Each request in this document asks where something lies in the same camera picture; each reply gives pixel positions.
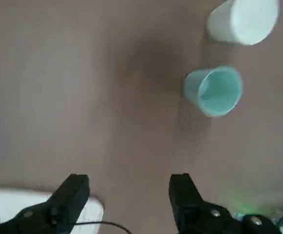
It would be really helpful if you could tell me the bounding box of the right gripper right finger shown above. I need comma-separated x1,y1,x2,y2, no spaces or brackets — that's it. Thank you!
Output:
168,173,282,234

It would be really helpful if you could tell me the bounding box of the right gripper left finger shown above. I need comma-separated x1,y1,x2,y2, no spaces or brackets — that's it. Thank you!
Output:
0,173,91,234

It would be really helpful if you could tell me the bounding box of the small green cup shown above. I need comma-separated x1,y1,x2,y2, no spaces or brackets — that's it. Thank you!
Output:
182,65,244,118

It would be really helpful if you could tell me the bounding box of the small white cup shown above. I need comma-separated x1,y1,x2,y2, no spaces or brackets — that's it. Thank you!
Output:
206,0,281,46

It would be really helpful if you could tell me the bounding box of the white rectangular tray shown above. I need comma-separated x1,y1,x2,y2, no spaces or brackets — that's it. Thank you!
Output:
0,187,105,234

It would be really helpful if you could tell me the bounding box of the thin black wire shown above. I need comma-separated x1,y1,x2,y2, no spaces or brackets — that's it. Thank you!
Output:
73,220,132,234

